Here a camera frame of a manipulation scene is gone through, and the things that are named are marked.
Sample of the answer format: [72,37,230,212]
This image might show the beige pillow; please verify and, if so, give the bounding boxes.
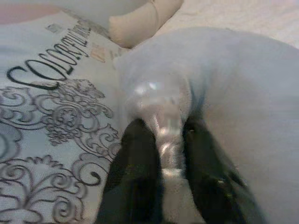
[108,0,185,49]

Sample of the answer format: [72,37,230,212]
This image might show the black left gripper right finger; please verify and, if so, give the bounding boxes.
[182,114,266,224]

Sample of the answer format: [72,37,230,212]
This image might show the white bed sheet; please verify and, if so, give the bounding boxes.
[113,27,299,224]

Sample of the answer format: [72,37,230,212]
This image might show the ornament print mattress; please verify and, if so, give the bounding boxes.
[0,10,131,224]

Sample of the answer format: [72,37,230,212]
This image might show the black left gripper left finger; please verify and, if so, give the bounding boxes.
[97,118,164,224]

